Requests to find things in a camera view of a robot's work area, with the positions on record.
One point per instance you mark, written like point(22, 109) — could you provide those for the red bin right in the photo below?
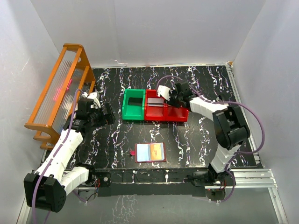
point(174, 112)

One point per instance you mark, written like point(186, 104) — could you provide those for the grey striped card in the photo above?
point(155, 102)

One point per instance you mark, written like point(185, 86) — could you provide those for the green plastic bin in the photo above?
point(133, 104)

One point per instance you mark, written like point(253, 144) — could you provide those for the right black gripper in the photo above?
point(174, 100)

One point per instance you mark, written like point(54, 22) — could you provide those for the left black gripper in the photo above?
point(109, 113)

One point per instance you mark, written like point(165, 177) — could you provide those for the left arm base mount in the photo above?
point(89, 190)

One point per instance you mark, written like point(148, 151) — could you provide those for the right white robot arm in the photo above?
point(230, 126)

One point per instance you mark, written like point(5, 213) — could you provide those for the orange patterned credit card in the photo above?
point(156, 152)

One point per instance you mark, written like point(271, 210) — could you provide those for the red bin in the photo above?
point(153, 113)
point(174, 112)

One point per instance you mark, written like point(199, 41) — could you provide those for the red bin left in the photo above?
point(153, 113)

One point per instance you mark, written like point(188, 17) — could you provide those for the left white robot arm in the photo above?
point(48, 186)

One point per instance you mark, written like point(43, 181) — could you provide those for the orange wooden rack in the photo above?
point(71, 71)

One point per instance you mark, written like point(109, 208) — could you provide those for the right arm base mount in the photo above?
point(205, 179)

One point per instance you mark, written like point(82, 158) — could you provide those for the red leather card holder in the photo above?
point(141, 153)

